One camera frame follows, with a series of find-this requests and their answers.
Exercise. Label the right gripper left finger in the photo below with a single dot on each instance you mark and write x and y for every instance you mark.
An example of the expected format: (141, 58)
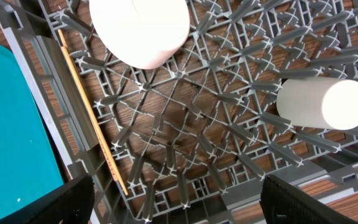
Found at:
(72, 202)

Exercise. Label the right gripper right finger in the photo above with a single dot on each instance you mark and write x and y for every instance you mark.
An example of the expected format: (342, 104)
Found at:
(283, 203)

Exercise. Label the wooden chopstick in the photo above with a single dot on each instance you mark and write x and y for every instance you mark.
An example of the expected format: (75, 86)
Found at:
(120, 179)
(82, 102)

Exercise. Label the white cup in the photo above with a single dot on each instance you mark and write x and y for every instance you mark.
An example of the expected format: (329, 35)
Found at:
(319, 102)

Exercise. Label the pink bowl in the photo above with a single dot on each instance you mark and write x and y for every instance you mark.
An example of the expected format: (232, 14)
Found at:
(141, 33)

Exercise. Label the teal serving tray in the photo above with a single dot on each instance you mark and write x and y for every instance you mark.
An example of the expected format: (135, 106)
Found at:
(28, 168)

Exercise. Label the gray dish rack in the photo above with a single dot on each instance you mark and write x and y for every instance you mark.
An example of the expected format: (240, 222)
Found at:
(193, 138)

